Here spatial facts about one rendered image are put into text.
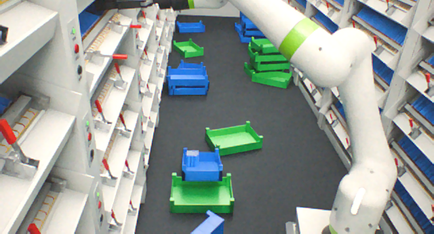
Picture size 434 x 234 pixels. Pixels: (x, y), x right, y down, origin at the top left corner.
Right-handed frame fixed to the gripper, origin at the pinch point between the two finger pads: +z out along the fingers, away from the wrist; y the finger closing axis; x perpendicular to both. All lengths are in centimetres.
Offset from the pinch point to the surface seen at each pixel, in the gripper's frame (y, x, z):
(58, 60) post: 57, -3, -5
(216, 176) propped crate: -19, 91, -27
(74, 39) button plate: 53, -5, -7
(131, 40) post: -12.7, 16.5, -2.4
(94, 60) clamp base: 32.9, 6.4, -2.3
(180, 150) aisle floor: -56, 100, -6
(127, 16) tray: -12.4, 7.6, -2.7
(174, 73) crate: -149, 89, 0
